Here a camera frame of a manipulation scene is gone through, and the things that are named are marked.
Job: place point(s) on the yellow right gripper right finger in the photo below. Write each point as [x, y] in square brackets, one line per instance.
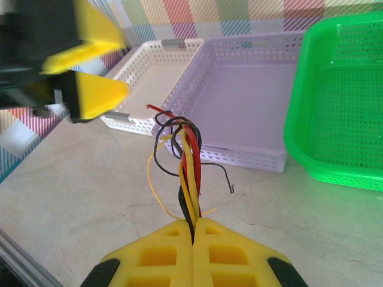
[230, 257]

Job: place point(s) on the purple perforated plastic basket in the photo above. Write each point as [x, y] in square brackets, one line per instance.
[239, 98]

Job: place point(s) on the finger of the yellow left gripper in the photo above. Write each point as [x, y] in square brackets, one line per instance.
[98, 33]
[98, 95]

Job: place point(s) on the green mesh plastic basket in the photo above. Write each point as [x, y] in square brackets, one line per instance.
[344, 104]

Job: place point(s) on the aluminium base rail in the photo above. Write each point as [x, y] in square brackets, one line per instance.
[18, 257]

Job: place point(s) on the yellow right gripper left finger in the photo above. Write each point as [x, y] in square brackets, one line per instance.
[155, 257]

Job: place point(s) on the white perforated plastic basket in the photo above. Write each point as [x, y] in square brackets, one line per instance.
[155, 77]

